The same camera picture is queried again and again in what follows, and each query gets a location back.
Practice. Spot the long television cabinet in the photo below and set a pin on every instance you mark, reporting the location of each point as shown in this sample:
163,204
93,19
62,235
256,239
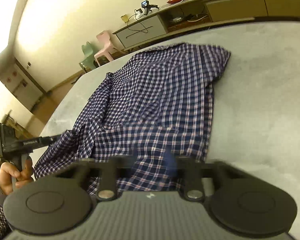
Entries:
235,7

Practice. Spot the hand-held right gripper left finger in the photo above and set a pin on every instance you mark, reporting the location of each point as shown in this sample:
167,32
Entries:
107,177

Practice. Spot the pink plastic chair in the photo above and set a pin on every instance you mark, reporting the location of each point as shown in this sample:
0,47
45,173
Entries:
105,40

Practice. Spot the silver round dish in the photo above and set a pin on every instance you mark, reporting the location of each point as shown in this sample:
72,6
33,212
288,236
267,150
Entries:
177,20

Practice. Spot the person's left hand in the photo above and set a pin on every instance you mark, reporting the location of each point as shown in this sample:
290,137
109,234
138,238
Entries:
8,177

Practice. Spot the wooden dining chair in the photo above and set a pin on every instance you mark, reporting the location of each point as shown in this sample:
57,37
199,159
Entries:
17,127

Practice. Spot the blue plaid shirt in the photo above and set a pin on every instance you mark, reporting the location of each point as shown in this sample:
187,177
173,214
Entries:
152,100

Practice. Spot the dark stick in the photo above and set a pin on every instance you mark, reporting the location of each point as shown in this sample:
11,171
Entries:
74,81

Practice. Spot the wall control panel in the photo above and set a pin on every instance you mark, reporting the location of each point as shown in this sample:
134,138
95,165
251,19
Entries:
28,65

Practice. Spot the white power strip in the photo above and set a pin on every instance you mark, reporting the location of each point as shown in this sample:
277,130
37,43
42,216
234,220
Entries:
139,13

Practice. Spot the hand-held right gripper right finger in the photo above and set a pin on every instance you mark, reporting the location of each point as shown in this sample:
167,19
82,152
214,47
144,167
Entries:
170,162

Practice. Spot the white door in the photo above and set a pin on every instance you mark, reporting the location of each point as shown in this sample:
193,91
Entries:
27,90

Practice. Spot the black handheld device with screen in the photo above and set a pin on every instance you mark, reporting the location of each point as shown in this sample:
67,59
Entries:
147,7

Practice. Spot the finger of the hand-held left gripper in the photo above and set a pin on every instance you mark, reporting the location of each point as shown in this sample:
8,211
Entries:
48,140

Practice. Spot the yellow cup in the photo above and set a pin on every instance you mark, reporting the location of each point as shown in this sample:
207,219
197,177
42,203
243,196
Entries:
124,19

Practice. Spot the green plastic chair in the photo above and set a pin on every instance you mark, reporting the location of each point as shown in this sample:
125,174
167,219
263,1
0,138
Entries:
87,55

